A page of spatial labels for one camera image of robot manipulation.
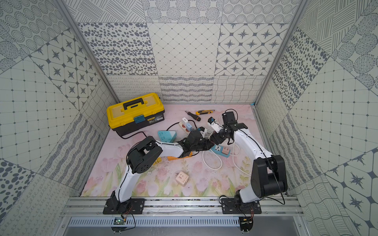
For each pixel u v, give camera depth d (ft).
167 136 3.15
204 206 2.49
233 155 2.99
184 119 3.30
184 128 3.39
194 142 2.55
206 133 2.97
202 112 3.75
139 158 1.84
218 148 3.03
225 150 2.89
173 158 2.38
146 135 3.04
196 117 3.54
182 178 2.56
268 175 1.41
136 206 2.41
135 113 3.04
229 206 2.40
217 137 2.56
